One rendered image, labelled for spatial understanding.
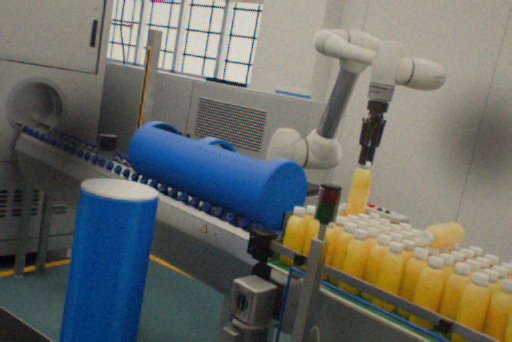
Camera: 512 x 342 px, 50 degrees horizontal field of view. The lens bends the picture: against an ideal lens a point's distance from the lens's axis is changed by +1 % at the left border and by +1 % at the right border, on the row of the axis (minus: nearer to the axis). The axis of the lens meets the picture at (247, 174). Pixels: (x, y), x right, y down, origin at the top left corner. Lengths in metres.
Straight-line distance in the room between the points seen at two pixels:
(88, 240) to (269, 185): 0.68
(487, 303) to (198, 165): 1.21
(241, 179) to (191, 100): 2.36
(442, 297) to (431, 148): 3.14
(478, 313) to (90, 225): 1.26
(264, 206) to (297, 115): 1.84
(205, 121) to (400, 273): 2.82
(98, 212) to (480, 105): 3.41
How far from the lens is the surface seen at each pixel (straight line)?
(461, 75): 4.73
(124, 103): 4.92
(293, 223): 1.88
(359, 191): 2.03
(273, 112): 3.90
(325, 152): 2.78
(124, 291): 2.05
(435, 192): 4.75
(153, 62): 3.31
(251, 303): 1.78
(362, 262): 1.76
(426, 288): 1.65
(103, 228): 1.96
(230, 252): 2.13
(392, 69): 1.99
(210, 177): 2.19
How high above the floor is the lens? 1.50
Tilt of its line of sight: 10 degrees down
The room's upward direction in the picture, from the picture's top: 10 degrees clockwise
